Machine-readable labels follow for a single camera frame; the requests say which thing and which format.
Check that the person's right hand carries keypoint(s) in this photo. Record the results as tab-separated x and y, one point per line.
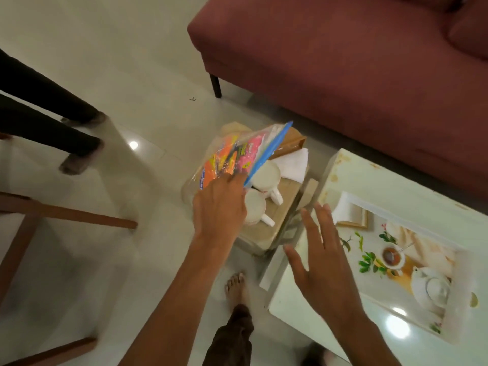
328	278

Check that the person's left hand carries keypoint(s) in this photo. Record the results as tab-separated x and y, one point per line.
219	211

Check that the person's left thumb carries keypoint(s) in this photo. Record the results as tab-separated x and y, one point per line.
237	180

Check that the person's right thumb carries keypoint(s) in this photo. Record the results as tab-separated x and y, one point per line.
295	259

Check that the clear zip bag colourful packets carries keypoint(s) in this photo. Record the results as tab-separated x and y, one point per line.
236	154

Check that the person's right forearm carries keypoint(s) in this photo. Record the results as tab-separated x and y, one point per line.
366	343

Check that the person's left forearm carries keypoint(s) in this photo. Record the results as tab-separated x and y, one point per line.
179	304

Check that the white cup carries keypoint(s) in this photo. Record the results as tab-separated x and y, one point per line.
254	207
266	176

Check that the brown cardboard box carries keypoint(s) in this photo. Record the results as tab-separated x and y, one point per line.
282	213

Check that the white paper napkin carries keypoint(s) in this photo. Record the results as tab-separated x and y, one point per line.
291	165

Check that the person's bare foot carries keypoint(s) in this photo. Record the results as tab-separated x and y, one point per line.
237	289

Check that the small brown wooden box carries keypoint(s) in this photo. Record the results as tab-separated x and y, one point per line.
292	142

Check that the person's dark trouser leg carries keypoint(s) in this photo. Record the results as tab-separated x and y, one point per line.
230	339

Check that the white low table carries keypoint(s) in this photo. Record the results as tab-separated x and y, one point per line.
381	186

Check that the printed tea picture tray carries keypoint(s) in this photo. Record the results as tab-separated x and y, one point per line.
411	262

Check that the maroon sofa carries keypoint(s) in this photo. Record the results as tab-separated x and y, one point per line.
343	72

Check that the maroon cushion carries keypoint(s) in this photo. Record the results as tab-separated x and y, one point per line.
471	28

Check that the glass table with wooden frame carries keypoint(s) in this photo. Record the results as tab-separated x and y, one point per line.
57	217

